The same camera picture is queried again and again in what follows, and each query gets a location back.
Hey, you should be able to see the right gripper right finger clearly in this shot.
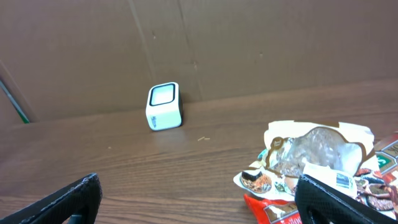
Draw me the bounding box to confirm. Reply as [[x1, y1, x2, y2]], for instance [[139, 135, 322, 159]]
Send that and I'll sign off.
[[295, 175, 397, 224]]

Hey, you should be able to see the orange spaghetti pasta packet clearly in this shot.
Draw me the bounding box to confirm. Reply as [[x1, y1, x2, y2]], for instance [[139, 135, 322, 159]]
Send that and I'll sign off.
[[244, 133, 397, 223]]

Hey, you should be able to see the teal snack bar wrapper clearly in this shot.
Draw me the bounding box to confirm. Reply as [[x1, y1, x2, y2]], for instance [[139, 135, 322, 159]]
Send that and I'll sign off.
[[257, 149, 269, 160]]

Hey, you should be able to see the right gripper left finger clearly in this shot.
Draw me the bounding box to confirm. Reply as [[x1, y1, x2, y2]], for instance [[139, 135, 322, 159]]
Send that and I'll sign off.
[[1, 173, 102, 224]]

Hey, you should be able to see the cardboard panel backdrop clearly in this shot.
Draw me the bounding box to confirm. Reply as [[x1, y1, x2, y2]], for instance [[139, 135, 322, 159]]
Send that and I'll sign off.
[[1, 1, 397, 121]]

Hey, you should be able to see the white barcode scanner stand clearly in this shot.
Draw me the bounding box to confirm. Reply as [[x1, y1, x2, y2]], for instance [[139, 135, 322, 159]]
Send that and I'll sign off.
[[146, 82, 183, 131]]

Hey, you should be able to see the beige nut snack pouch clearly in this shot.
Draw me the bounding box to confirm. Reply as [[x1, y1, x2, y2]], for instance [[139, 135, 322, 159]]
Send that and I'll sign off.
[[233, 120, 378, 200]]

